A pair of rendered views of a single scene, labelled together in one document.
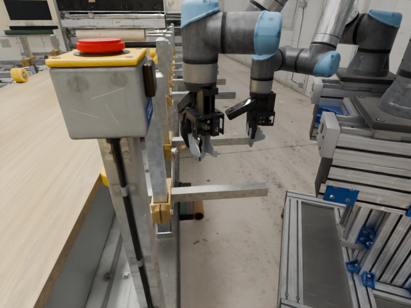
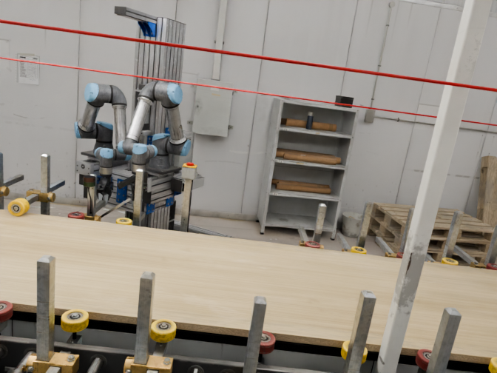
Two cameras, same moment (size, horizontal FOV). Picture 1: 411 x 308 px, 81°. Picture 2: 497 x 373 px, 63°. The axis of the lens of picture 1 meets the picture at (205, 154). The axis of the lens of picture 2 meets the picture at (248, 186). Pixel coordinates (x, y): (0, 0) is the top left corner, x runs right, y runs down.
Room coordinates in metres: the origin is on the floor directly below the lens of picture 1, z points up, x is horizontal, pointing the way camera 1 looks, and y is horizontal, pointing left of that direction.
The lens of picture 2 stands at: (-0.22, 2.18, 1.69)
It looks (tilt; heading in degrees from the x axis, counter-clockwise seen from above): 14 degrees down; 274
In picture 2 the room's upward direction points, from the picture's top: 8 degrees clockwise
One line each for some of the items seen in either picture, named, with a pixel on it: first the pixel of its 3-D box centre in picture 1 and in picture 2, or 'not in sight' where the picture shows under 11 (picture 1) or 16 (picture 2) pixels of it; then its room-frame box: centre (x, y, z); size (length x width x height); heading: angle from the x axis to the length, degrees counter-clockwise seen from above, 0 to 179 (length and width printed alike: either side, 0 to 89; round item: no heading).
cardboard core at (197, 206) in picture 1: (197, 201); not in sight; (1.37, 0.06, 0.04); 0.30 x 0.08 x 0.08; 6
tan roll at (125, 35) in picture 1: (128, 35); not in sight; (3.28, 0.94, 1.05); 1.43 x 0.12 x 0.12; 96
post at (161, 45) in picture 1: (166, 100); (45, 197); (0.99, 0.17, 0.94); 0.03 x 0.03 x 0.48; 6
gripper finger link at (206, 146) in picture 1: (207, 147); not in sight; (0.54, 0.00, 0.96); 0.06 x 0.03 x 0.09; 26
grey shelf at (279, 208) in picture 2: not in sight; (304, 169); (-0.56, -2.58, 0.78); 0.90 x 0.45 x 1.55; 12
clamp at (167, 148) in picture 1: (164, 145); (86, 219); (0.76, 0.15, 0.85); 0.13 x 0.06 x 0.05; 6
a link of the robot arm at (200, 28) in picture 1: (201, 32); (139, 154); (0.54, 0.01, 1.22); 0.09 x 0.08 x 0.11; 80
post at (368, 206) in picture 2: not in sight; (361, 242); (-0.75, -0.01, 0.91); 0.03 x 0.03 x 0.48; 6
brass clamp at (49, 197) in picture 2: (166, 97); (41, 195); (1.01, 0.17, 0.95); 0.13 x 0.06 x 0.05; 6
